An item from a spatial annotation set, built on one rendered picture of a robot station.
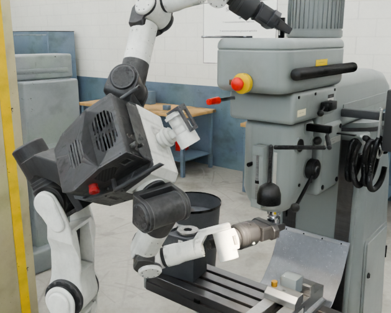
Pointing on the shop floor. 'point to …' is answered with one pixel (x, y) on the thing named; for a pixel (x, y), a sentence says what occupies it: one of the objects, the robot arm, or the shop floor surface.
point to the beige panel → (6, 177)
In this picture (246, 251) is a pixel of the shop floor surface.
